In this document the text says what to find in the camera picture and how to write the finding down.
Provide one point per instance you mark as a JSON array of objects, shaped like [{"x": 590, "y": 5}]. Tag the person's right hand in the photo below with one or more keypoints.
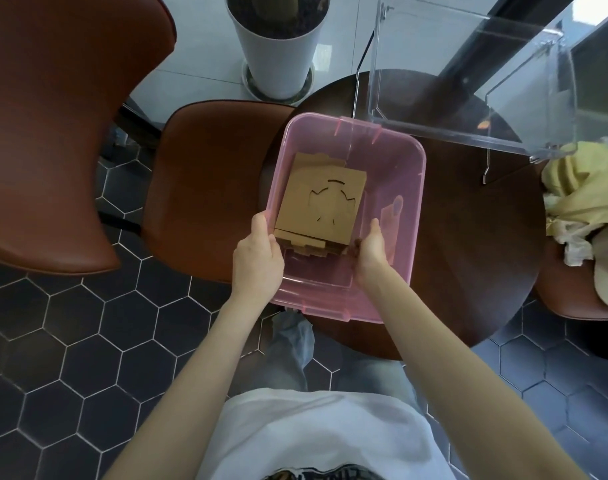
[{"x": 371, "y": 259}]

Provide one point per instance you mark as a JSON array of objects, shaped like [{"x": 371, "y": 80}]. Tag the person's left hand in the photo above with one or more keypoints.
[{"x": 256, "y": 259}]

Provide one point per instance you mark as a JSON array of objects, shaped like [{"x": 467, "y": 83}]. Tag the person's right thumb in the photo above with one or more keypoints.
[{"x": 359, "y": 248}]

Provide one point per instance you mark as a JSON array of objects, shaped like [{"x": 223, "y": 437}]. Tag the person's left thumb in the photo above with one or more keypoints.
[{"x": 275, "y": 246}]

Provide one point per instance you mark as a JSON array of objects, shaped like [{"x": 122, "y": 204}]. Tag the brown notched cardboard sheet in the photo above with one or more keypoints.
[{"x": 311, "y": 248}]

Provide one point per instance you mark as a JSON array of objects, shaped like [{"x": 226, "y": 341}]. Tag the brown cardboard sheet with cutout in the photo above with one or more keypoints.
[{"x": 319, "y": 199}]

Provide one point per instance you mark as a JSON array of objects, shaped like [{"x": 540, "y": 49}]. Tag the person's right forearm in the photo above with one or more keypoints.
[{"x": 464, "y": 374}]

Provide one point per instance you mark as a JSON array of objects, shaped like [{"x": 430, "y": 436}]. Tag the person's left forearm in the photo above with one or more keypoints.
[{"x": 184, "y": 389}]

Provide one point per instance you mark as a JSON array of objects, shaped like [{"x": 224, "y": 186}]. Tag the pink translucent plastic bin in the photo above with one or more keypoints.
[{"x": 399, "y": 159}]

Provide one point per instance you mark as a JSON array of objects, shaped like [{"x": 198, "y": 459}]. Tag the grey blue jeans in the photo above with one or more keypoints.
[{"x": 289, "y": 354}]

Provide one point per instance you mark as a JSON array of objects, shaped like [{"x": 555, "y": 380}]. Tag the white pot saucer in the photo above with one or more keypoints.
[{"x": 279, "y": 93}]

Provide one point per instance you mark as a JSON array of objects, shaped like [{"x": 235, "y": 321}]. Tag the white t-shirt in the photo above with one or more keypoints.
[{"x": 319, "y": 434}]

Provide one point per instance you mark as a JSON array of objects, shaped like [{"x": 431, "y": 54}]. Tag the white tall plant pot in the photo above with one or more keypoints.
[{"x": 279, "y": 49}]

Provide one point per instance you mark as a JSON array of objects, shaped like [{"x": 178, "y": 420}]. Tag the clear acrylic box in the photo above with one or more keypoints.
[{"x": 464, "y": 69}]

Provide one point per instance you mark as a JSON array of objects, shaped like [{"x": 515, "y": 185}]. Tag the white plastic bag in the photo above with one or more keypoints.
[{"x": 576, "y": 242}]

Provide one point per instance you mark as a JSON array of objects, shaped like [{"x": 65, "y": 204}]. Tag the yellow cloth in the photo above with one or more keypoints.
[{"x": 584, "y": 184}]

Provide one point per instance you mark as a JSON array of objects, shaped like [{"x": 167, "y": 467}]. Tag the large brown leather chair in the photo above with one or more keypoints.
[{"x": 49, "y": 129}]

